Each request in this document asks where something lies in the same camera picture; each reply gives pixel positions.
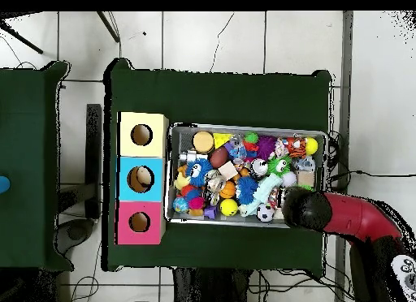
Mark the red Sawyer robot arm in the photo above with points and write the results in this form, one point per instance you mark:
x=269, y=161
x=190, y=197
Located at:
x=357, y=214

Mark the clear mesh bin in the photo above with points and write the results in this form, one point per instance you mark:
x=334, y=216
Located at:
x=181, y=138

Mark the wooden three-hole box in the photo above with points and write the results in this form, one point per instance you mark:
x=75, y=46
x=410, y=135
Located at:
x=156, y=178

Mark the brown toy football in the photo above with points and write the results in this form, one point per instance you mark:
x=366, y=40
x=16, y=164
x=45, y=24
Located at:
x=219, y=158

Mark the blue fuzzy monster toy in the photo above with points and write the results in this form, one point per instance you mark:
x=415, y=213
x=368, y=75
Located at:
x=198, y=172

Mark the yellow cheese wedge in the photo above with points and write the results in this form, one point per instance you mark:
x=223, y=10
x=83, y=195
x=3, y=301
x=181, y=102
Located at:
x=222, y=139

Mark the yellow ball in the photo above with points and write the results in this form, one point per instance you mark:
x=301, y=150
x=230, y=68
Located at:
x=229, y=207

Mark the purple spiky ball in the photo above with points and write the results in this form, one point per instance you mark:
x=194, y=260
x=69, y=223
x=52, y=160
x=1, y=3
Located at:
x=266, y=147

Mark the mint green knit cloth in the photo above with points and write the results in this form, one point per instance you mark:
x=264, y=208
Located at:
x=260, y=193

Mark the dark green tablecloth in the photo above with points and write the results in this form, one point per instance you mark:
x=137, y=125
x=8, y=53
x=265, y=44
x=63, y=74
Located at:
x=221, y=94

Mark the black and white soccer ball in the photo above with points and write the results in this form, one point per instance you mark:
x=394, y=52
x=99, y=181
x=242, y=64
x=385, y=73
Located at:
x=264, y=213

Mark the orange tiger plush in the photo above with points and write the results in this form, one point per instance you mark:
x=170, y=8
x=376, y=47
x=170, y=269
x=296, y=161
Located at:
x=296, y=146

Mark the black upright bar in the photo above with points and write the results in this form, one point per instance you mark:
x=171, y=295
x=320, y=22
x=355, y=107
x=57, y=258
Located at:
x=93, y=152

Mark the black tripod leg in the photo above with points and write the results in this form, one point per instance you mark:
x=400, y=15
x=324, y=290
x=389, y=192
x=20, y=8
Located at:
x=109, y=26
x=23, y=39

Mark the green covered side table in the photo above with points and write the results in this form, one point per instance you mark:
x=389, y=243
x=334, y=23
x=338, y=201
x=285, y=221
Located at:
x=26, y=159

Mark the small blue object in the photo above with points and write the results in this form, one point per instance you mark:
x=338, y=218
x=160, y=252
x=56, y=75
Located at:
x=3, y=184

